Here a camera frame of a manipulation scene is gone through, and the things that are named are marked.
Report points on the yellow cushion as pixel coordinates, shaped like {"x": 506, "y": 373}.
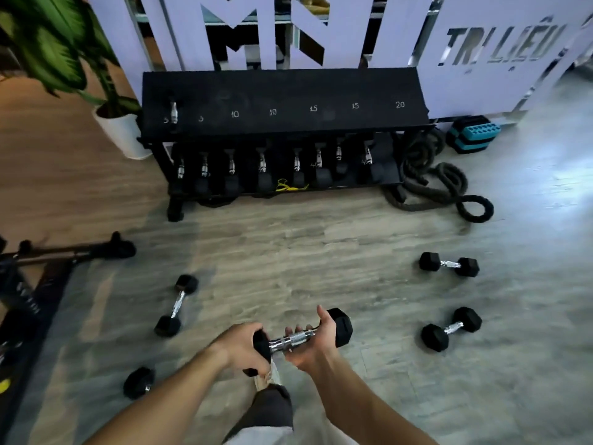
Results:
{"x": 315, "y": 2}

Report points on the white plant pot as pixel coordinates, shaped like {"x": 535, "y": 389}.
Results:
{"x": 122, "y": 134}

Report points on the person's left forearm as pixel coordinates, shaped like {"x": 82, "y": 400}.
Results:
{"x": 162, "y": 403}

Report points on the person's right forearm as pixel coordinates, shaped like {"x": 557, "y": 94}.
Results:
{"x": 370, "y": 403}

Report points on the person's left hand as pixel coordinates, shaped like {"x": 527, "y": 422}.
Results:
{"x": 236, "y": 347}

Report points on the yellow resistance band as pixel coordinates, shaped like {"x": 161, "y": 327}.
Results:
{"x": 287, "y": 186}

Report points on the white cutout partition panel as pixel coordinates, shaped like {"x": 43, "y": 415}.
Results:
{"x": 486, "y": 92}

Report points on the teal and black step platform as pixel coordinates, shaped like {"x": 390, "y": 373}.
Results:
{"x": 479, "y": 133}

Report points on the black adjustable weight bench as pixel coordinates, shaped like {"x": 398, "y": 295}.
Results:
{"x": 116, "y": 249}

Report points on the small black hex dumbbell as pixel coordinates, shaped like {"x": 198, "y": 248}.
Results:
{"x": 296, "y": 340}
{"x": 174, "y": 113}

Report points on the dark grey trousers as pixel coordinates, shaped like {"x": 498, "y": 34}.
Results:
{"x": 266, "y": 407}

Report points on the row of shelved dumbbells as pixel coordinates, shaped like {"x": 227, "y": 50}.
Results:
{"x": 262, "y": 162}

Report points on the green leafy plant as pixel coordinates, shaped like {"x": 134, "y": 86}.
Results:
{"x": 51, "y": 46}

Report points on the white sneaker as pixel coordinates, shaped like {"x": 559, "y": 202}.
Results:
{"x": 273, "y": 380}

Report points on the white shirt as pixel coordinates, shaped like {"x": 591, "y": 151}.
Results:
{"x": 259, "y": 437}

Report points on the large black hex dumbbell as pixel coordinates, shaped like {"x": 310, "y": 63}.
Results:
{"x": 429, "y": 261}
{"x": 434, "y": 338}

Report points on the person's right hand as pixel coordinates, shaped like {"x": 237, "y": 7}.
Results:
{"x": 324, "y": 352}

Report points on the medium black hex dumbbell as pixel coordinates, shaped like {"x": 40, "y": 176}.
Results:
{"x": 167, "y": 326}
{"x": 137, "y": 382}

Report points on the black dumbbell rack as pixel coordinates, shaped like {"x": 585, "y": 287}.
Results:
{"x": 278, "y": 94}

